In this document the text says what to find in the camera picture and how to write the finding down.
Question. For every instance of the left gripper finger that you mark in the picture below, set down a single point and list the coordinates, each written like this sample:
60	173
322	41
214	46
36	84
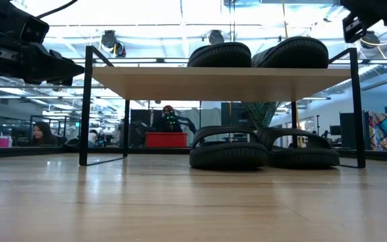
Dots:
64	82
52	67

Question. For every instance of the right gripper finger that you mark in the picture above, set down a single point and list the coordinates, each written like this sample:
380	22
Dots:
354	27

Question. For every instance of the dark rubber slide sandal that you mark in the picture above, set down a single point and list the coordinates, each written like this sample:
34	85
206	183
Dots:
220	55
228	156
294	53
304	158

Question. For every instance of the person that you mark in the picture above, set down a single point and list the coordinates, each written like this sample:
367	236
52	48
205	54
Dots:
92	138
42	134
168	124

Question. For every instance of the pink cup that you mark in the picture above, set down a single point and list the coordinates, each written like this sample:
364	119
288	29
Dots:
6	142

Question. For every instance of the black partition panel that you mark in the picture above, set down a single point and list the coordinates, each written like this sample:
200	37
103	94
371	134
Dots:
234	116
139	127

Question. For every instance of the dark cabinet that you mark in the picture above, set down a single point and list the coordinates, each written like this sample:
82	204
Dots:
345	129

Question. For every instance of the small dark monitor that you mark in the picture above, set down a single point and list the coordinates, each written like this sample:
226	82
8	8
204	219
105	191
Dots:
335	130

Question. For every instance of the red plastic bin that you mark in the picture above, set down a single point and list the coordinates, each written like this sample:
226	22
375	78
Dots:
166	140

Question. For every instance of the dark hanging pole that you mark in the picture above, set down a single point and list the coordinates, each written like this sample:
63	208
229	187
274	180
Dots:
232	20

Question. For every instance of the green patterned cloth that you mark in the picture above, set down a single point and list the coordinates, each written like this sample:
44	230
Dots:
260	114

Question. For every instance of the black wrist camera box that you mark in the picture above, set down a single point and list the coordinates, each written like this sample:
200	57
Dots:
8	23

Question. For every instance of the black table edge rail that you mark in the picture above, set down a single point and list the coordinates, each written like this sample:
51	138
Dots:
29	152

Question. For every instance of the wooden shelf with black frame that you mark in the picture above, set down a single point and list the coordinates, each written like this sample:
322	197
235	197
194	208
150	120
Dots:
213	82

